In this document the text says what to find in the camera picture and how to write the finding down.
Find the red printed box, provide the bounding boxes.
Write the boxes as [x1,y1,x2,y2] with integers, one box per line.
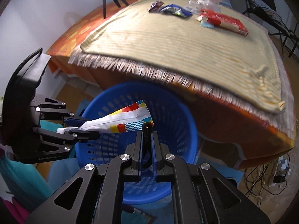
[201,9,249,36]

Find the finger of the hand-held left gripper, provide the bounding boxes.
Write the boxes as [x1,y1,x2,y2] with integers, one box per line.
[33,126,101,158]
[35,96,88,127]

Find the blue plastic laundry basket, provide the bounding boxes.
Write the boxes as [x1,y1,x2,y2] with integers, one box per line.
[75,81,199,204]

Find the white printed sachet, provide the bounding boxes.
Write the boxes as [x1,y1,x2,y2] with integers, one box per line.
[189,0,204,13]

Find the white power strip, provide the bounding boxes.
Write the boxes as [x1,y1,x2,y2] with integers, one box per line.
[277,155,290,171]

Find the orange floral bedsheet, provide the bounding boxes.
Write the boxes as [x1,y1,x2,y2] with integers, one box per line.
[45,0,294,171]

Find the light blue tube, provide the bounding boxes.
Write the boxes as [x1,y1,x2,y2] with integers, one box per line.
[200,20,215,29]

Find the pink cloth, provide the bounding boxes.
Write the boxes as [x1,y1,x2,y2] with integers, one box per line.
[0,197,32,224]

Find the beige striped fringed mat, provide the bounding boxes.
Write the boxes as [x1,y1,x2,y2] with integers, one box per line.
[68,0,286,115]

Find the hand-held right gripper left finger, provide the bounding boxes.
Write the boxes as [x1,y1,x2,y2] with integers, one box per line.
[24,131,146,224]

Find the striped chair cushion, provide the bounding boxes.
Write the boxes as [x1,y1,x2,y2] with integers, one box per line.
[248,0,283,19]

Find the black tripod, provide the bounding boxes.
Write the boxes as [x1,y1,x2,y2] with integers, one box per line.
[97,0,129,19]

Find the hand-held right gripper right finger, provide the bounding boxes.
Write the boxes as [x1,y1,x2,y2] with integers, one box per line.
[151,131,274,224]

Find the teal floor cloth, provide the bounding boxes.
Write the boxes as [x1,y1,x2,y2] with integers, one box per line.
[50,161,244,224]

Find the person's teal trousers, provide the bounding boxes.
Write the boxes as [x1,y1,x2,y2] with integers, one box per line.
[0,154,55,213]

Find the dark purple snack wrapper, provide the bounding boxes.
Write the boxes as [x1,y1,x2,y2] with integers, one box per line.
[147,0,164,13]

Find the colourful patterned paper wrapper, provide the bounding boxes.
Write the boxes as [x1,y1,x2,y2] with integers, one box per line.
[57,100,155,134]

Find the blue snack packet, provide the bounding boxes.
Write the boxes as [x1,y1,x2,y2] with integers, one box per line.
[159,3,193,19]

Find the tangle of floor cables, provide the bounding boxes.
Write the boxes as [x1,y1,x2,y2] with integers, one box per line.
[243,153,296,207]

